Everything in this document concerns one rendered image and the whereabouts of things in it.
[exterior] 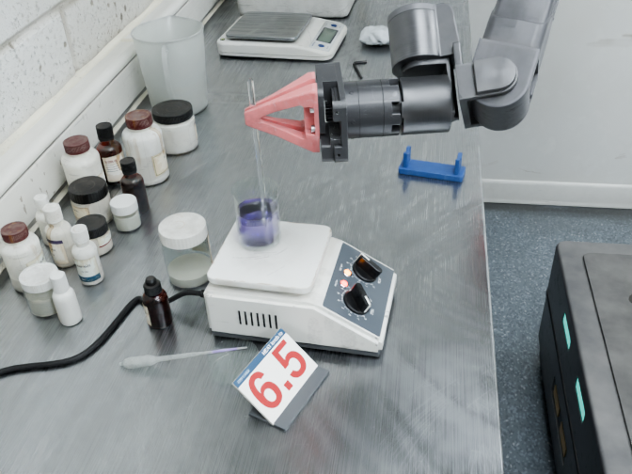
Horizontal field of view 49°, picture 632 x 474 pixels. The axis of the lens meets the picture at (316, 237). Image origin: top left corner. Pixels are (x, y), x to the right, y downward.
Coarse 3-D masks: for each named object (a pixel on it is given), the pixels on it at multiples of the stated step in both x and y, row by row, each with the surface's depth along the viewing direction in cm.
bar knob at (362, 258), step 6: (360, 258) 81; (366, 258) 81; (354, 264) 81; (360, 264) 81; (366, 264) 81; (372, 264) 80; (354, 270) 81; (360, 270) 81; (366, 270) 81; (372, 270) 80; (378, 270) 80; (360, 276) 80; (366, 276) 81; (372, 276) 81
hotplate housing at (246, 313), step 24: (336, 240) 84; (384, 264) 84; (216, 288) 77; (240, 288) 77; (216, 312) 78; (240, 312) 77; (264, 312) 76; (288, 312) 75; (312, 312) 74; (240, 336) 80; (264, 336) 78; (312, 336) 77; (336, 336) 76; (360, 336) 75; (384, 336) 77
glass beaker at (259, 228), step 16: (256, 176) 79; (272, 176) 78; (240, 192) 79; (256, 192) 80; (272, 192) 76; (240, 208) 76; (256, 208) 76; (272, 208) 77; (240, 224) 78; (256, 224) 77; (272, 224) 78; (240, 240) 79; (256, 240) 78; (272, 240) 79
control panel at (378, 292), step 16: (352, 256) 83; (336, 272) 79; (352, 272) 81; (384, 272) 83; (336, 288) 77; (368, 288) 80; (384, 288) 81; (336, 304) 76; (384, 304) 79; (352, 320) 75; (368, 320) 76
